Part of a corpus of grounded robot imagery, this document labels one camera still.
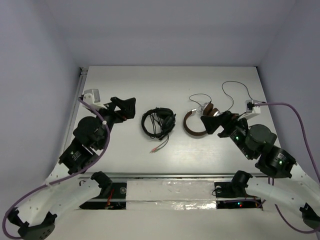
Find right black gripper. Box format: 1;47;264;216
200;109;254;160

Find black headphone cable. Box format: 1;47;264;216
141;107;171;155

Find black headphones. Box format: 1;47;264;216
141;107;176;141

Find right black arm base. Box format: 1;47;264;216
211;170;265;210

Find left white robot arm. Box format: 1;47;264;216
1;93;136;240

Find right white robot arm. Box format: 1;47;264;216
201;111;320;234

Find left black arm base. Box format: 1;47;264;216
79;171;127;210

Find brown headphones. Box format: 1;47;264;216
183;102;221;138

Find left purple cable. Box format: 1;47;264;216
1;97;111;238

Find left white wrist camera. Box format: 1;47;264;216
80;88;107;111

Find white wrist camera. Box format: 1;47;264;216
80;88;107;111
237;99;261;122

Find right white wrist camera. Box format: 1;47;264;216
237;99;261;122

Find thin brown headphone cable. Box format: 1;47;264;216
188;80;253;115

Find left aluminium side rail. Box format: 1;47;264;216
48;67;89;183

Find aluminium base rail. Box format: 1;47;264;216
77;171;271;182

